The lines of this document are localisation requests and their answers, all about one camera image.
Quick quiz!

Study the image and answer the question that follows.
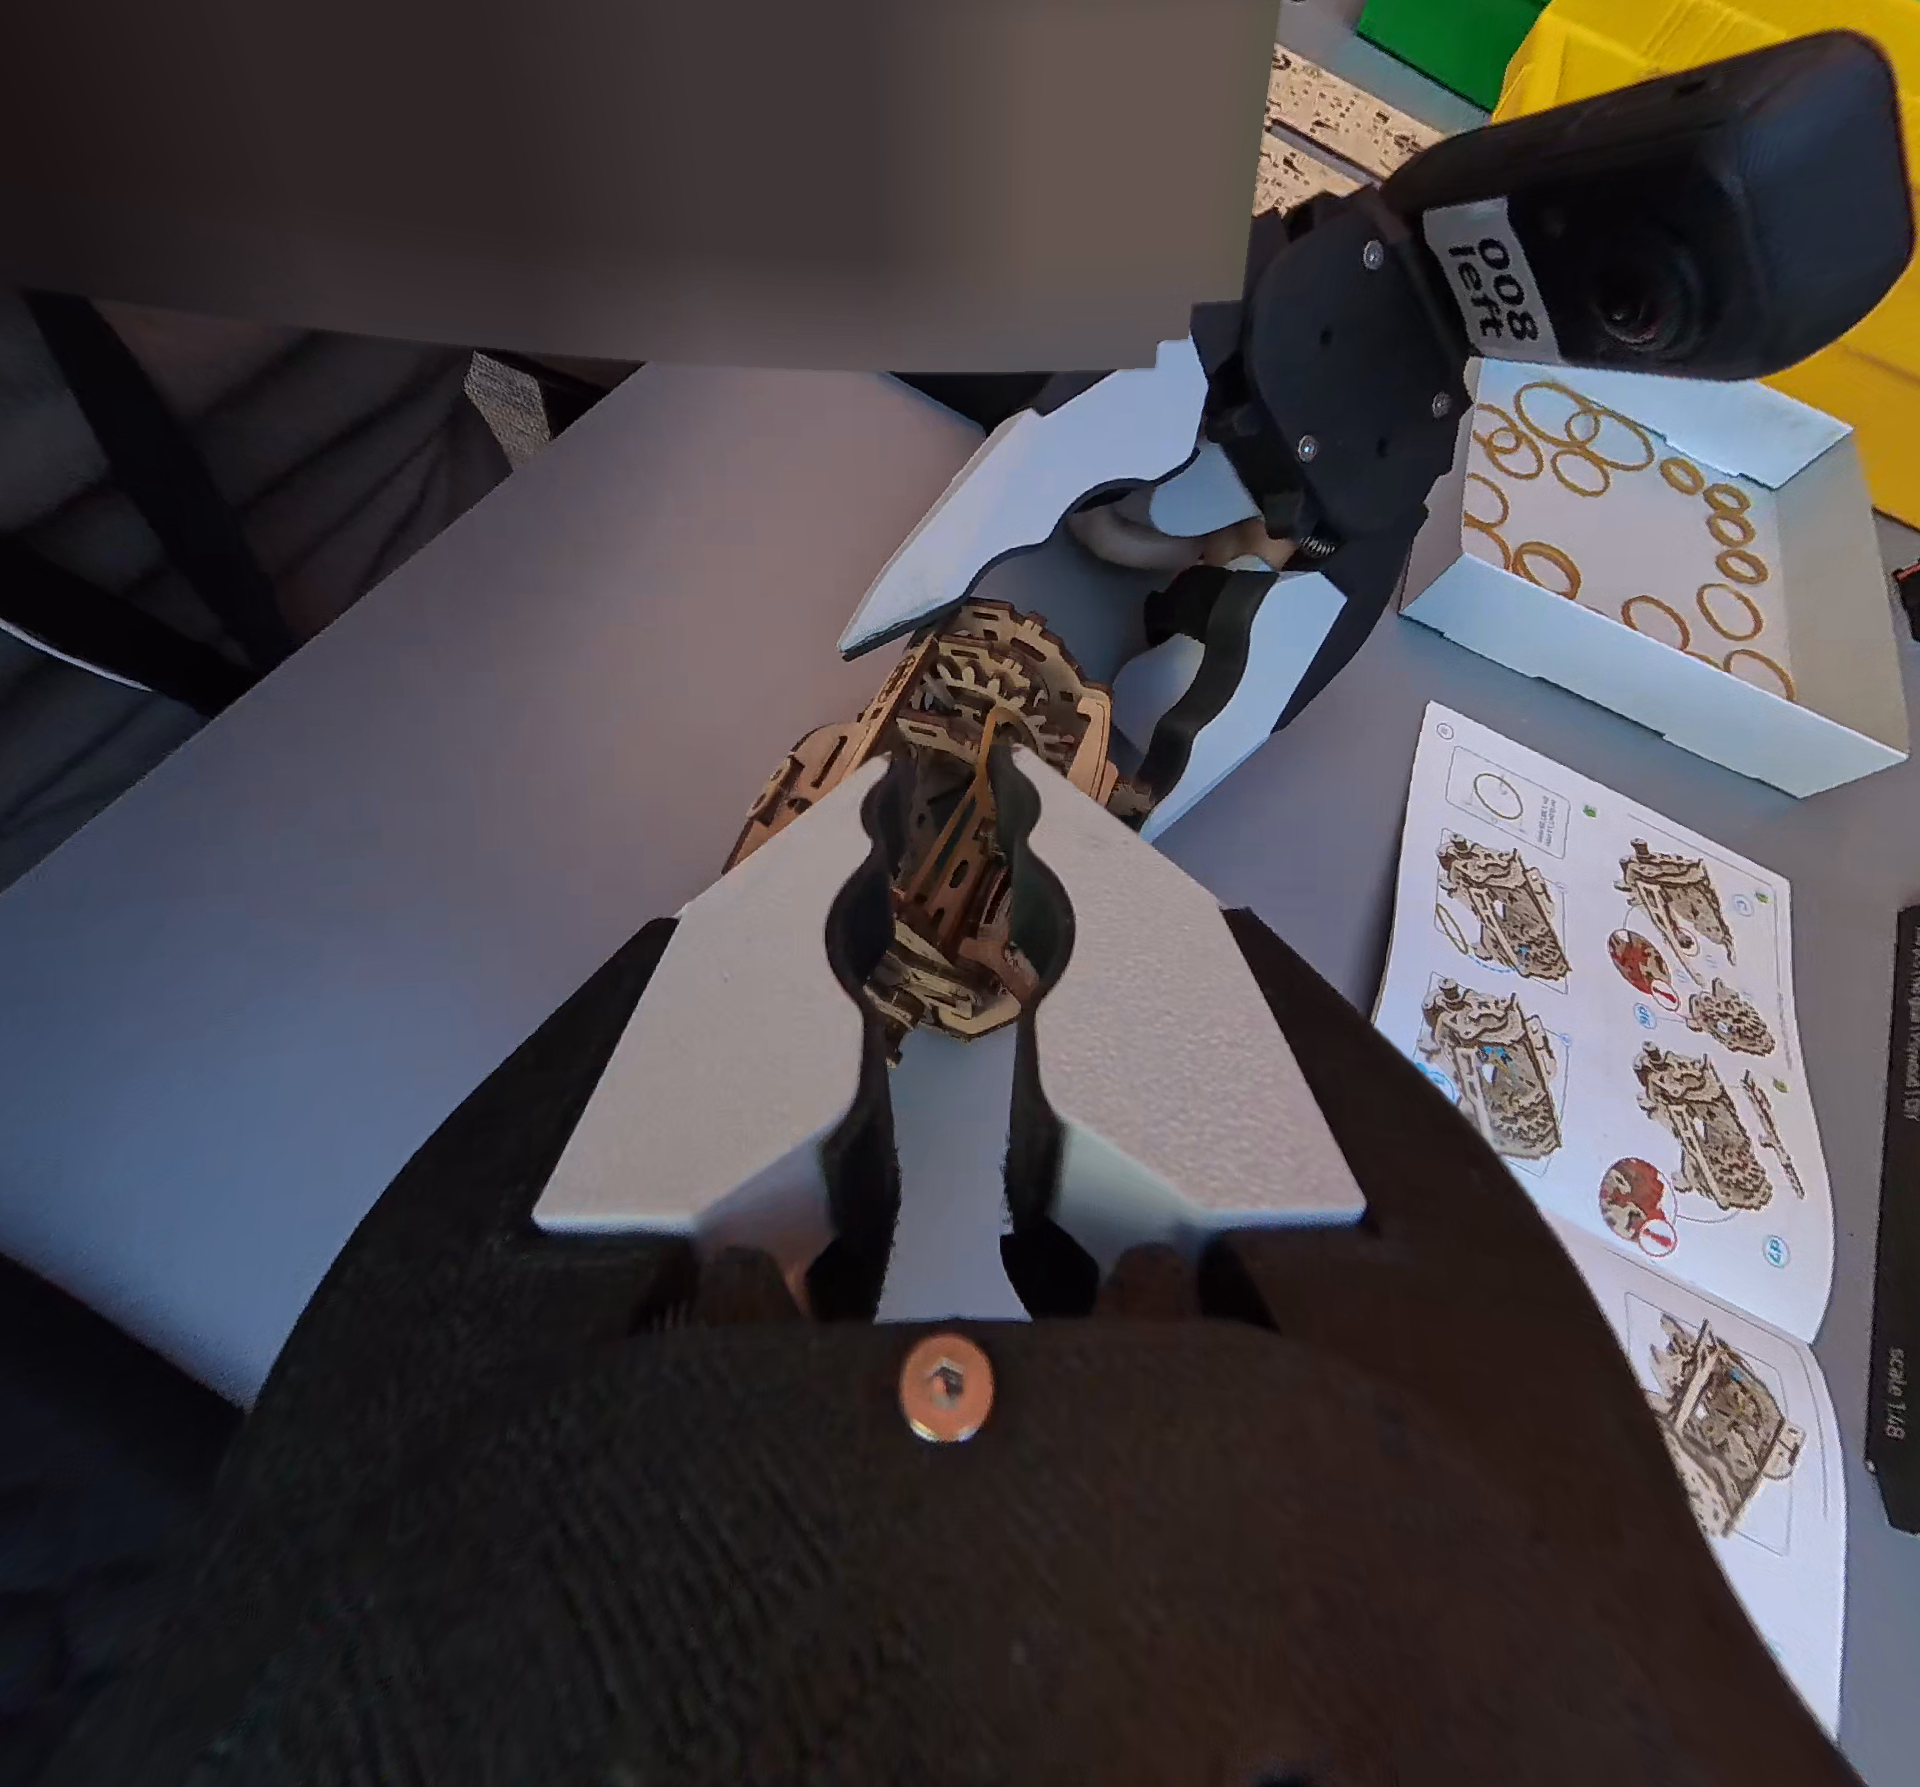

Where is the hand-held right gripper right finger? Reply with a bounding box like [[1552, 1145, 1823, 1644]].
[[998, 745, 1368, 1319]]

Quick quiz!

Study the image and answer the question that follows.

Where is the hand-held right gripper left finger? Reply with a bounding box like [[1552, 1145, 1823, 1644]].
[[530, 753, 904, 1319]]

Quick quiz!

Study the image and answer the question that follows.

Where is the plywood parts sheet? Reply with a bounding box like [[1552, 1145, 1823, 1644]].
[[1253, 44, 1443, 221]]

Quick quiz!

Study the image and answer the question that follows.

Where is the assembly instruction booklet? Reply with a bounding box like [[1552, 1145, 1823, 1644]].
[[1372, 701, 1851, 1734]]

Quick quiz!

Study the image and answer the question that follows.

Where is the black product box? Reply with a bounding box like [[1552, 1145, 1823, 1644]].
[[1864, 901, 1920, 1534]]

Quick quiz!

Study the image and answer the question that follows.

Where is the person's dark clothing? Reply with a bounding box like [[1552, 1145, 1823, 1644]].
[[0, 291, 647, 1787]]

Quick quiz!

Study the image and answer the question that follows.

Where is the stretched yellow rubber band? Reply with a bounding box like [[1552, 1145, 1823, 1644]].
[[936, 707, 1010, 845]]

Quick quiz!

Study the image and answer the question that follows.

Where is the wooden mechanical model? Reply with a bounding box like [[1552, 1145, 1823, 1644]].
[[721, 598, 1158, 1048]]

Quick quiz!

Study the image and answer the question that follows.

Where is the person's left hand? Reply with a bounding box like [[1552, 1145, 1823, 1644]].
[[1072, 497, 1300, 573]]

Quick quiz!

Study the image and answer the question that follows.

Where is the group of loose rubber bands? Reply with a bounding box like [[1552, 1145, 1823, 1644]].
[[1462, 380, 1797, 701]]

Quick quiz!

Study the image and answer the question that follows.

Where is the white cardboard box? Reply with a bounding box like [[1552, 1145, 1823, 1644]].
[[1397, 354, 1912, 798]]

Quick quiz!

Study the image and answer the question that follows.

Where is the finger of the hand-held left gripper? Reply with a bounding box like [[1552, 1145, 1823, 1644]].
[[839, 337, 1213, 662], [1114, 540, 1414, 837]]

